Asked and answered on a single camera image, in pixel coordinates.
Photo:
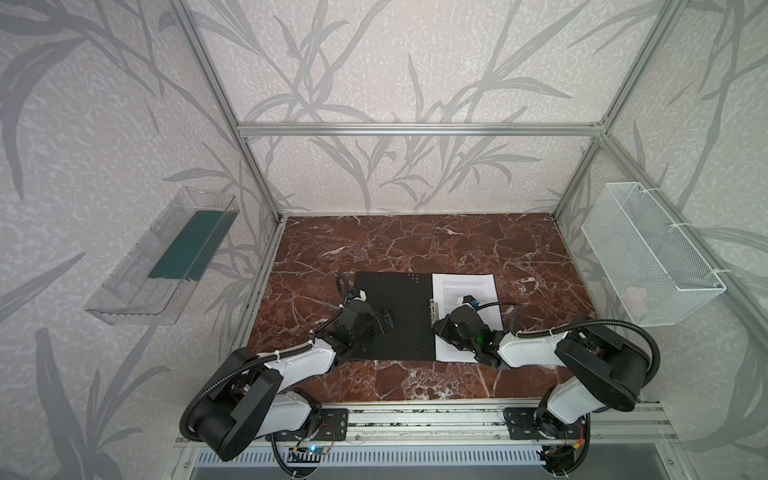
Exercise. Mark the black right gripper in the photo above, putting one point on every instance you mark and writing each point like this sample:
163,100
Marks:
447,324

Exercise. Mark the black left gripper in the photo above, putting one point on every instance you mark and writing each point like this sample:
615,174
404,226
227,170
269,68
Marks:
372,320

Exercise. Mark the metal folder clip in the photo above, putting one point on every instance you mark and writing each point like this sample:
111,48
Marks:
433,312

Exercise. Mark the printed paper sheet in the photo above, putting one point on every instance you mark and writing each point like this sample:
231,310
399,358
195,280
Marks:
448,293

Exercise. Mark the white black file folder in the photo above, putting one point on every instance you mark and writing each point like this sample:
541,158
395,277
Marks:
407,295

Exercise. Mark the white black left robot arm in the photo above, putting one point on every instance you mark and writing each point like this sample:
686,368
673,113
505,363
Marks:
249,396

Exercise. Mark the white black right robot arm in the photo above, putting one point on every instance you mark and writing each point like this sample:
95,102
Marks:
610,360

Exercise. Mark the green circuit board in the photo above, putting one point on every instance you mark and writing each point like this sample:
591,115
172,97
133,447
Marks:
309,454

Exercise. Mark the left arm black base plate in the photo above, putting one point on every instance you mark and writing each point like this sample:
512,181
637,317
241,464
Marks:
326,424

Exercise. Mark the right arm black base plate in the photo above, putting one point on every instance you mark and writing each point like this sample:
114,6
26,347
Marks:
529,423

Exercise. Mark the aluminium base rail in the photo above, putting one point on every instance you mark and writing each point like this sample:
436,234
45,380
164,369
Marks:
453,422

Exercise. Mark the white wire mesh basket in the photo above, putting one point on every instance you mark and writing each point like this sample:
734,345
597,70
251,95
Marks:
658,274

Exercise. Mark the clear plastic wall tray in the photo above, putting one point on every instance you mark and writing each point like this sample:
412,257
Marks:
152,285

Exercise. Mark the aluminium cage frame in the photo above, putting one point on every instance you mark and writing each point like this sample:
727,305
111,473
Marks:
690,116

